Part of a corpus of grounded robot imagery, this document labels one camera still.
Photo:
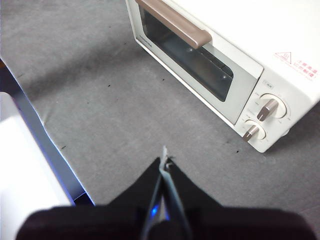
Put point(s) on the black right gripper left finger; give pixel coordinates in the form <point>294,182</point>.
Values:
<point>120,220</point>

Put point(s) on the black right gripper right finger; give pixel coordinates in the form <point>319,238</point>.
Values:
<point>225,222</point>

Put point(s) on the cream oven timer knob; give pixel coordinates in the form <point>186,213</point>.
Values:
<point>252,130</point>

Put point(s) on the cream oven temperature knob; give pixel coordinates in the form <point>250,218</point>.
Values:
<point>267,110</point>

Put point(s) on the cream Toshiba toaster oven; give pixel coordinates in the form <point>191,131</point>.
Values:
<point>250,30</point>

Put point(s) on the white box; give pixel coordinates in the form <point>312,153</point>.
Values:
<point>25,162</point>

